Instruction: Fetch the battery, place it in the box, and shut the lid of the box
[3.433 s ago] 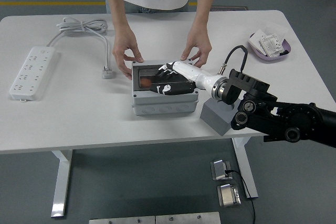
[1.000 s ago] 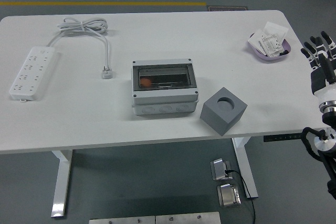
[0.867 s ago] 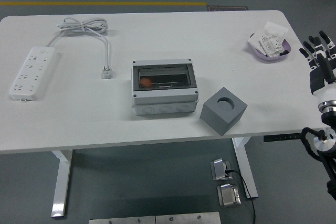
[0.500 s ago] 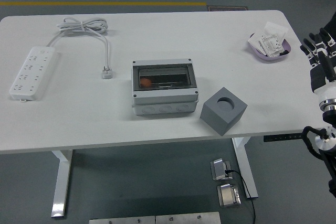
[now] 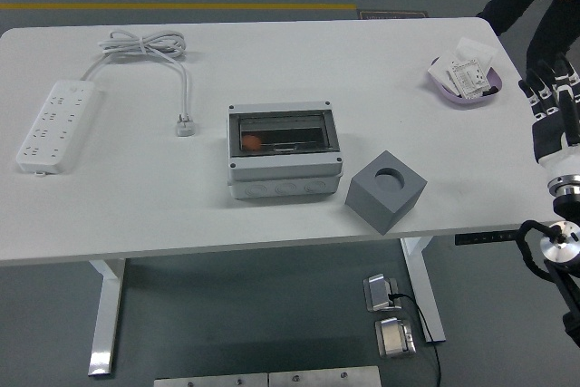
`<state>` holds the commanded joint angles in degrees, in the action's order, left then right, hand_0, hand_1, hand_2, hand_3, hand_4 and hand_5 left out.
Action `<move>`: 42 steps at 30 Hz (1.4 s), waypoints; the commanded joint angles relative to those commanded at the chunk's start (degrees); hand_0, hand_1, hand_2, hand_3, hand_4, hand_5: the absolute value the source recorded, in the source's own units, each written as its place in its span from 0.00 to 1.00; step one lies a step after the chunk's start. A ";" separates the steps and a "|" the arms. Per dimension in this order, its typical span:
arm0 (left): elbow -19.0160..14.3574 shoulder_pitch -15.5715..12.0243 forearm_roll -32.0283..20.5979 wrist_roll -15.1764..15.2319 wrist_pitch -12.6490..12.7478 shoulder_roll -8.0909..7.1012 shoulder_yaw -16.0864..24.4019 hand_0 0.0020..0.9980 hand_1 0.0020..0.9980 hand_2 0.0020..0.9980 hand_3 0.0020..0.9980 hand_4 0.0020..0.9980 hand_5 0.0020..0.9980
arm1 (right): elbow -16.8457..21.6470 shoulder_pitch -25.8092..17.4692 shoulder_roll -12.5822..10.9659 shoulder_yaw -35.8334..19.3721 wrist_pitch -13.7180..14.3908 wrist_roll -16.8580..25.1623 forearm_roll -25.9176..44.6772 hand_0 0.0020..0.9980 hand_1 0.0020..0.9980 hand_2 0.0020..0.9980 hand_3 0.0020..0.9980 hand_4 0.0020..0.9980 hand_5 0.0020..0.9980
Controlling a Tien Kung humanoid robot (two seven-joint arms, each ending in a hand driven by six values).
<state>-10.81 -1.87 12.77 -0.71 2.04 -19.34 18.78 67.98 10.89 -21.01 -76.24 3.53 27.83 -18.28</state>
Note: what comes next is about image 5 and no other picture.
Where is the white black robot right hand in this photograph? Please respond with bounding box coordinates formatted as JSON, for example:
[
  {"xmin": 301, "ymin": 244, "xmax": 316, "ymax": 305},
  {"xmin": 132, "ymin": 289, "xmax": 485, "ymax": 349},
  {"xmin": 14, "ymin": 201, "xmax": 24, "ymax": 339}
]
[{"xmin": 517, "ymin": 52, "xmax": 580, "ymax": 176}]

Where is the transparent hinged box lid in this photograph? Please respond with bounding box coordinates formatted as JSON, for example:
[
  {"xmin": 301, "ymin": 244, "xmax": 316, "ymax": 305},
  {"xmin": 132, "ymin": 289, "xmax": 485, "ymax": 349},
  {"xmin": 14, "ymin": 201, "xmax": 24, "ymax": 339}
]
[{"xmin": 235, "ymin": 111, "xmax": 330, "ymax": 155}]

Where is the grey electrical enclosure box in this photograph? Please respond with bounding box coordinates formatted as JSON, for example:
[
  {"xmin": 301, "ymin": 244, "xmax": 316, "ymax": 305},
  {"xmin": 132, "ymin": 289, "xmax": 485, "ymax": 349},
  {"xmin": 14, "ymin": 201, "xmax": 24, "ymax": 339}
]
[{"xmin": 226, "ymin": 100, "xmax": 343, "ymax": 200}]

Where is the orange cylindrical battery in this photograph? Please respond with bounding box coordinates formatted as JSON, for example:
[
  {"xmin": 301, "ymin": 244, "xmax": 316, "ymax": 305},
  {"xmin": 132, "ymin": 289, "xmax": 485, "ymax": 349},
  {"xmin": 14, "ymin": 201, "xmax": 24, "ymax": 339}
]
[{"xmin": 239, "ymin": 133, "xmax": 263, "ymax": 152}]

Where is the silver floor socket box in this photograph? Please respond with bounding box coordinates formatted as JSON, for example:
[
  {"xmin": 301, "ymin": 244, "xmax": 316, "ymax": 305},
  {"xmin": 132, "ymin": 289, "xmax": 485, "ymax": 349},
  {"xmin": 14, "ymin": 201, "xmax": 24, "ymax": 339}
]
[
  {"xmin": 362, "ymin": 273, "xmax": 402, "ymax": 314},
  {"xmin": 373, "ymin": 316, "xmax": 417, "ymax": 358}
]

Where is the purple shallow dish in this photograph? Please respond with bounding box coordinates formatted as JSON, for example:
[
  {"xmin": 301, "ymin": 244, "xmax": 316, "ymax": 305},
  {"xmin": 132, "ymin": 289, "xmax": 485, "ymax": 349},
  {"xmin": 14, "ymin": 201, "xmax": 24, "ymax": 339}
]
[{"xmin": 428, "ymin": 55, "xmax": 505, "ymax": 111}]

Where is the white socket panel with label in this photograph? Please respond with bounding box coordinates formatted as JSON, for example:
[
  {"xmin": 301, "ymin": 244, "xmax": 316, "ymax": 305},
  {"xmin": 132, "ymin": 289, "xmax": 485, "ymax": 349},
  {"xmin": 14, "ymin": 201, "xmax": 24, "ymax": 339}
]
[{"xmin": 448, "ymin": 58, "xmax": 495, "ymax": 101}]

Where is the clear plastic bag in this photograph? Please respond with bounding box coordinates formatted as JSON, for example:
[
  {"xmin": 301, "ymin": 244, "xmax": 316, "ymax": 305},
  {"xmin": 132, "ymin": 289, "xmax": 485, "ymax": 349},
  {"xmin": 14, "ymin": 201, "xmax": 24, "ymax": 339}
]
[{"xmin": 455, "ymin": 36, "xmax": 498, "ymax": 71}]

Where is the black table control panel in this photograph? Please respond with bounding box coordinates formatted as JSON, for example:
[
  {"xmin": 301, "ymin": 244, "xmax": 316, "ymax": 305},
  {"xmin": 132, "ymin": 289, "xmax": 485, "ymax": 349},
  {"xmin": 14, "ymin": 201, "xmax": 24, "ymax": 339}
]
[{"xmin": 454, "ymin": 231, "xmax": 520, "ymax": 246}]

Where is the plain white packet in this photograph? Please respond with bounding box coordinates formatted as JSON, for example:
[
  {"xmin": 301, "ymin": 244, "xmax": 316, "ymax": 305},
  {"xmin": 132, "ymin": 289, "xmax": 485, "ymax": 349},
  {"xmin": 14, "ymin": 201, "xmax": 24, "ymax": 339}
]
[{"xmin": 430, "ymin": 52, "xmax": 459, "ymax": 89}]

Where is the brown floor sign plate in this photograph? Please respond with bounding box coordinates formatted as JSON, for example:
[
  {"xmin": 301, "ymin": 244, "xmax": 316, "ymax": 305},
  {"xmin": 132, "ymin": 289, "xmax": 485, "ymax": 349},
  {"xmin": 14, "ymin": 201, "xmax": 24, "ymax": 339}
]
[{"xmin": 357, "ymin": 9, "xmax": 430, "ymax": 21}]

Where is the grey block with round hole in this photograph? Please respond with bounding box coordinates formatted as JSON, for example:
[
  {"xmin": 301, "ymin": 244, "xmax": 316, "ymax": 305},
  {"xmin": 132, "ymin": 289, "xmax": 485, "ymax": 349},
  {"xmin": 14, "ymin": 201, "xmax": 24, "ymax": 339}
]
[{"xmin": 344, "ymin": 150, "xmax": 429, "ymax": 235}]

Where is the white table leg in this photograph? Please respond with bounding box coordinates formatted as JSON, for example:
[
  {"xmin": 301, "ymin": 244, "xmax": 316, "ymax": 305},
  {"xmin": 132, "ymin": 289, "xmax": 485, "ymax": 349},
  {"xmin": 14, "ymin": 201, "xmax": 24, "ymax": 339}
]
[
  {"xmin": 401, "ymin": 237, "xmax": 447, "ymax": 343},
  {"xmin": 87, "ymin": 258, "xmax": 127, "ymax": 377}
]

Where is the grey metal plate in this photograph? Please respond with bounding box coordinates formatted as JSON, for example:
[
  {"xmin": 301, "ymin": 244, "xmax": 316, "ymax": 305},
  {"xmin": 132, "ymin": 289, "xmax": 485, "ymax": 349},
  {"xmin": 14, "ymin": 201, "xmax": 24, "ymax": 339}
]
[
  {"xmin": 267, "ymin": 365, "xmax": 382, "ymax": 387},
  {"xmin": 153, "ymin": 372, "xmax": 269, "ymax": 387}
]

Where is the white power strip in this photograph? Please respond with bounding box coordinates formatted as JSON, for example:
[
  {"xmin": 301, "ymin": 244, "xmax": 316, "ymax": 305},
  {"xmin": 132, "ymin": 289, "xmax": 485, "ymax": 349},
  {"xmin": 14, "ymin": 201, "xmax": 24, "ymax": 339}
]
[{"xmin": 15, "ymin": 78, "xmax": 103, "ymax": 176}]

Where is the black floor cable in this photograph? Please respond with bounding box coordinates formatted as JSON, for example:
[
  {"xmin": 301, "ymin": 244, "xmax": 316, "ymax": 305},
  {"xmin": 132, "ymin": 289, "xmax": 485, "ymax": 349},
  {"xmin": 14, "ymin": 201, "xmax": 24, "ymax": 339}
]
[{"xmin": 388, "ymin": 292, "xmax": 443, "ymax": 387}]

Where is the white power cord with plug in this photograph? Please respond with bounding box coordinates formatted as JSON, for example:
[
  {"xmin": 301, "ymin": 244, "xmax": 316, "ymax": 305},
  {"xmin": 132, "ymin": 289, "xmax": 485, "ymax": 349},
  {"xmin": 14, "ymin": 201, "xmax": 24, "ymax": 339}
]
[{"xmin": 80, "ymin": 29, "xmax": 199, "ymax": 138}]

